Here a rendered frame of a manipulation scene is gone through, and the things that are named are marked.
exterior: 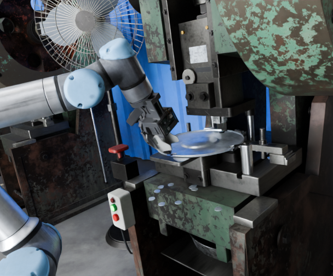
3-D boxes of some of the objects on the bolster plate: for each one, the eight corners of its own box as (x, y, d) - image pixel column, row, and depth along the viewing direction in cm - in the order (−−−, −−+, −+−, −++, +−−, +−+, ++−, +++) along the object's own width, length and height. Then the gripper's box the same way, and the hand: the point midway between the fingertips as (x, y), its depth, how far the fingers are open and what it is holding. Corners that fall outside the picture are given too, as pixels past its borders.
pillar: (253, 143, 110) (250, 104, 106) (247, 142, 111) (245, 104, 108) (256, 141, 111) (253, 103, 108) (251, 141, 113) (248, 103, 109)
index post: (250, 174, 91) (247, 144, 89) (241, 173, 93) (238, 143, 91) (254, 171, 93) (252, 141, 90) (246, 170, 95) (243, 140, 93)
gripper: (143, 106, 76) (177, 167, 87) (164, 85, 80) (194, 145, 92) (121, 106, 82) (156, 162, 93) (142, 86, 86) (172, 143, 97)
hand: (166, 150), depth 93 cm, fingers closed
